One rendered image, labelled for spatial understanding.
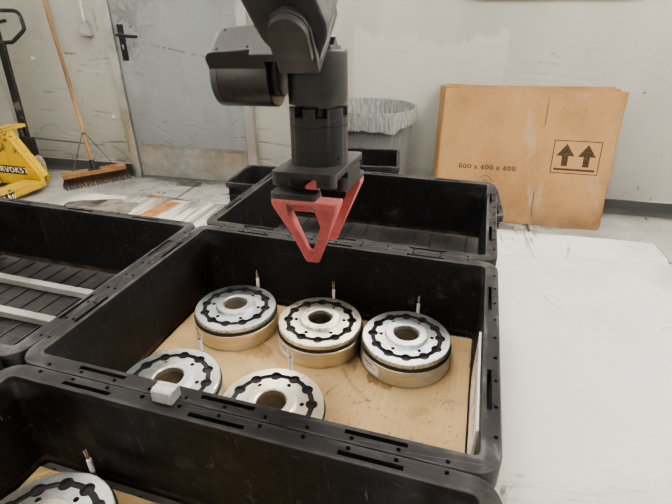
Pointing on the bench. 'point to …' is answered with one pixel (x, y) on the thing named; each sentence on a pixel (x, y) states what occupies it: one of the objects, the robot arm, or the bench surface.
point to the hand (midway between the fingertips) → (322, 242)
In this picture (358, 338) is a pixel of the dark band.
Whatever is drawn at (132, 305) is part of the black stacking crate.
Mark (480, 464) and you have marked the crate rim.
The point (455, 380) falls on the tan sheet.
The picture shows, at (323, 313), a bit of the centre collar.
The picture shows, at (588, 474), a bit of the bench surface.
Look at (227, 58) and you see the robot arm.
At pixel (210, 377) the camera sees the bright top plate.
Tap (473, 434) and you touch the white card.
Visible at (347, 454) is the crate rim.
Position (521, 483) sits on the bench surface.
